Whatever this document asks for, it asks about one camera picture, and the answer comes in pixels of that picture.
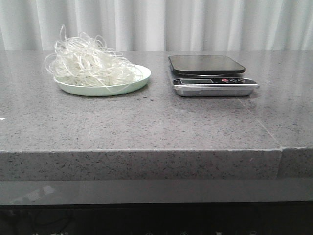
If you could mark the white vermicelli noodle bundle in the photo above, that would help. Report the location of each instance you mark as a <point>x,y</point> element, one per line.
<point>88,62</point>

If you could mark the pale green round plate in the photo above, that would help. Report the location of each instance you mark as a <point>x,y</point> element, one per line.
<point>141,71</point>

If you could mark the black silver kitchen scale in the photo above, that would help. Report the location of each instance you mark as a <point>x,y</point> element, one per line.
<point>208,76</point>

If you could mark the white pleated curtain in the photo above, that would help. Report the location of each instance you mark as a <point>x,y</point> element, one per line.
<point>154,25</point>

